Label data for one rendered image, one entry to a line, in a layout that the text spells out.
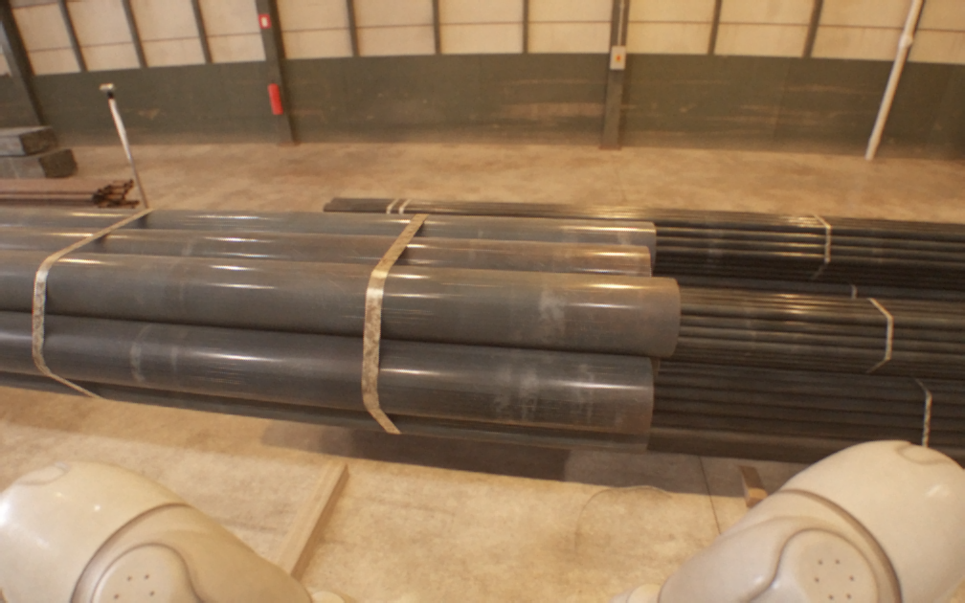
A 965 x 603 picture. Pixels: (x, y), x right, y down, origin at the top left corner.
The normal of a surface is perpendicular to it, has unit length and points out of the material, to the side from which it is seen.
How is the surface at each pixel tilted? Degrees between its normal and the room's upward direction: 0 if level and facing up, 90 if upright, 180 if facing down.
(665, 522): 0
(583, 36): 90
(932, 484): 14
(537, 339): 109
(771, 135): 90
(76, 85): 90
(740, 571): 61
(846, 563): 26
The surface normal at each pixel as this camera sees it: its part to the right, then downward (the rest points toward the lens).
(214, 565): 0.77, -0.63
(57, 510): -0.11, -0.79
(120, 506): 0.22, -0.91
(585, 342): -0.14, 0.65
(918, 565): 0.16, -0.18
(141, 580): -0.01, -0.60
